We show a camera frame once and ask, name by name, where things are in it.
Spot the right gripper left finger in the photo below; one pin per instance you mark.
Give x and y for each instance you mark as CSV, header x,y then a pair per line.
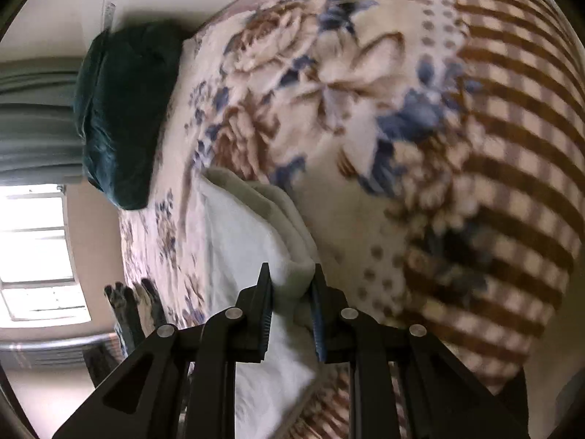
x,y
181,383

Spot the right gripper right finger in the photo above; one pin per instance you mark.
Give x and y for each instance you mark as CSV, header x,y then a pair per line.
x,y
388,366

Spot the light green fleece pant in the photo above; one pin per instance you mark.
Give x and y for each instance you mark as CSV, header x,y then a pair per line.
x,y
246,225

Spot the dark clothes hanging stack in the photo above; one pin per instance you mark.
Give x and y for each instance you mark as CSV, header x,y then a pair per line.
x,y
138,312

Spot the bright window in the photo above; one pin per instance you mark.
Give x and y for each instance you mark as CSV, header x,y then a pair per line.
x,y
38,284

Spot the floral fleece bed blanket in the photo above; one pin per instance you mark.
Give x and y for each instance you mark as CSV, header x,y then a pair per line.
x,y
427,154

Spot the grey green curtain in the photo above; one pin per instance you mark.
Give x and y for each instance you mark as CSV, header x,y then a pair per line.
x,y
39,140

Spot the dark green velvet pillow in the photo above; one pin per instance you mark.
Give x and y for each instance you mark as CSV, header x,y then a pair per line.
x,y
124,86

